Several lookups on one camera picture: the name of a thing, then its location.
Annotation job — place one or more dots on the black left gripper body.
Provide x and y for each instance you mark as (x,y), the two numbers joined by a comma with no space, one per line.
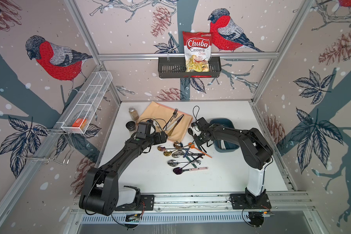
(155,139)

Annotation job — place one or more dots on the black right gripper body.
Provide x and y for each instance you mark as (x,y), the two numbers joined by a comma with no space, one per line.
(199,139)

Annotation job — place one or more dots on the white ceramic spoon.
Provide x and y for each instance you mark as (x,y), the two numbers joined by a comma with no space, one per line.
(223,145)

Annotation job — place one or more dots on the teal plastic storage box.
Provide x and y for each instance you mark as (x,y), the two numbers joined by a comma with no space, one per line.
(230,147)

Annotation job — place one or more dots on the black spoon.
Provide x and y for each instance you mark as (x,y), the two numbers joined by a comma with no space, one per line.
(196,139)

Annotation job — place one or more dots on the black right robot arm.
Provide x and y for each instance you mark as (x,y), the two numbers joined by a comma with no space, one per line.
(256,151)

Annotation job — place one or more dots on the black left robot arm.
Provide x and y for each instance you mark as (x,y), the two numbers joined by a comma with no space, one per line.
(101,193)

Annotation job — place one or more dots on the rainbow spoon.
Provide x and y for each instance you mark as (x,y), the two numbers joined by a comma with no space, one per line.
(163,148)

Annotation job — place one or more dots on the gold spoon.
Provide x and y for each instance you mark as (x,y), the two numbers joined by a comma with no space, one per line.
(174,153)

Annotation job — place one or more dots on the silver spoon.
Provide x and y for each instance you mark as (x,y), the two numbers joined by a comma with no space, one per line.
(175,163)

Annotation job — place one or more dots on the small red box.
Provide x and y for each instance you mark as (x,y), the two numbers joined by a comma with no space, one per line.
(79,123)

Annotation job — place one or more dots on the black round lid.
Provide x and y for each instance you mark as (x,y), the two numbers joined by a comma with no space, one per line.
(131,126)

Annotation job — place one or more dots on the brown spice jar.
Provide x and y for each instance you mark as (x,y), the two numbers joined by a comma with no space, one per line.
(133,114)

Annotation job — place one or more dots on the peach cloth napkin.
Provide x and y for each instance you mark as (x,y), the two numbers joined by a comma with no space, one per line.
(163,114)

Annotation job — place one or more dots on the silver fork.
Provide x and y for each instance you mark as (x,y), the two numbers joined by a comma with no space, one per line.
(171,118)

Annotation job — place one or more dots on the red Chuba chips bag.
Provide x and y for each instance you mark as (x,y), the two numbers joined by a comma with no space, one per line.
(197,51)

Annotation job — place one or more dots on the orange handled spoon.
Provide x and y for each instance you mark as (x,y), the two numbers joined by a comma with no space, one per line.
(193,146)

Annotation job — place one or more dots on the purple spoon pink handle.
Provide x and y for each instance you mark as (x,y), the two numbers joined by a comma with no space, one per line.
(179,171)

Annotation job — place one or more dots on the clear wire wall shelf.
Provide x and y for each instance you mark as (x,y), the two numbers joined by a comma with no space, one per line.
(88,102)

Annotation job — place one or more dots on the black wall basket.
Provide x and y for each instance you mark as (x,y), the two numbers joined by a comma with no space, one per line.
(176,68)

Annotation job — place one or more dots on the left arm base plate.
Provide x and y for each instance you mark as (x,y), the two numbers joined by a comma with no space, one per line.
(144,202)

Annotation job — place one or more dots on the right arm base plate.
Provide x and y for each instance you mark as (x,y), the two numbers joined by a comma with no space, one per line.
(242,201)

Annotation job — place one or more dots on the wire hook rack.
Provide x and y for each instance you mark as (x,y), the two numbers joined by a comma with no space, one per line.
(49,145)

